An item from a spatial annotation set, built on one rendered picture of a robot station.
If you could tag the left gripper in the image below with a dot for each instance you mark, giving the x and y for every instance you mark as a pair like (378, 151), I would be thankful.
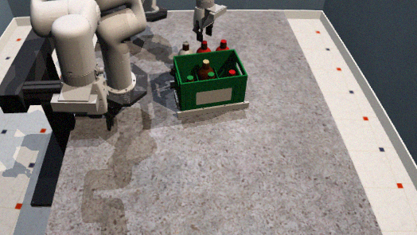
(201, 18)

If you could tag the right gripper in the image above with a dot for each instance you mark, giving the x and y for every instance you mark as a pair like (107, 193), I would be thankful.
(99, 88)

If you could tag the orange-brown bottle with green cap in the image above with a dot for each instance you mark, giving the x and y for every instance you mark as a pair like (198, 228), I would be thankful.
(210, 76)

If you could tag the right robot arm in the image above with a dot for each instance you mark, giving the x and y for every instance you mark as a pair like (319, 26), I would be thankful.
(72, 38)

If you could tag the white bottle with brown cap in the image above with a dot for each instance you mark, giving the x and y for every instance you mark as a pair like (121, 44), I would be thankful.
(186, 49)

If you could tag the brown bottle with red cap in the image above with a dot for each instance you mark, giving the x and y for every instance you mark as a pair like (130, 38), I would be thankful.
(231, 73)

